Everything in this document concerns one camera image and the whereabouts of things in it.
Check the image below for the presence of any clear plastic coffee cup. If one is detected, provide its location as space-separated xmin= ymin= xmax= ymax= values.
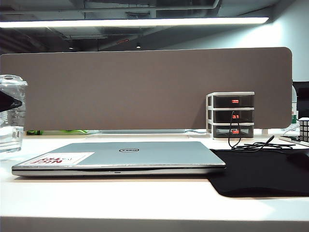
xmin=0 ymin=74 xmax=28 ymax=154

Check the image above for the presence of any silver Dell laptop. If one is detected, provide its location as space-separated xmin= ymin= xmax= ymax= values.
xmin=11 ymin=141 xmax=227 ymax=177

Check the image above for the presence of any black mouse pad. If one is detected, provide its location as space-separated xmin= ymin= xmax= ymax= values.
xmin=209 ymin=148 xmax=309 ymax=198

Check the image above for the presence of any desk cable slot cover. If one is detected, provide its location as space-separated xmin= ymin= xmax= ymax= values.
xmin=85 ymin=134 xmax=194 ymax=140

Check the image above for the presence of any white red laptop sticker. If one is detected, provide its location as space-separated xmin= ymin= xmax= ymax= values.
xmin=28 ymin=152 xmax=96 ymax=166

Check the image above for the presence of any Rubik's cube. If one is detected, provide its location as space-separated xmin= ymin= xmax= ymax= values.
xmin=297 ymin=117 xmax=309 ymax=144

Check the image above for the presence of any clear plastic bottle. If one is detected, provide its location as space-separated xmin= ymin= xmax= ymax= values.
xmin=290 ymin=85 xmax=300 ymax=125

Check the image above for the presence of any black monitor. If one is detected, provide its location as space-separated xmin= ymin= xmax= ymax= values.
xmin=293 ymin=82 xmax=309 ymax=119

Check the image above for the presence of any brown desk divider panel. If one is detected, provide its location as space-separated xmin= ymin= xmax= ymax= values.
xmin=0 ymin=46 xmax=294 ymax=131

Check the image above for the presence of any green object behind desk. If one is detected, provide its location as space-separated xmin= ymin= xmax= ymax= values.
xmin=26 ymin=129 xmax=88 ymax=136

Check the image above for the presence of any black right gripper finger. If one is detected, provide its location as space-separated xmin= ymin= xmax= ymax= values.
xmin=0 ymin=90 xmax=24 ymax=113

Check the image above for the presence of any black cable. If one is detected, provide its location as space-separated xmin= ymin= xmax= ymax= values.
xmin=227 ymin=110 xmax=297 ymax=152

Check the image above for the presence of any white three-drawer desk organizer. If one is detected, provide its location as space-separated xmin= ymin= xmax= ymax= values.
xmin=205 ymin=91 xmax=255 ymax=141

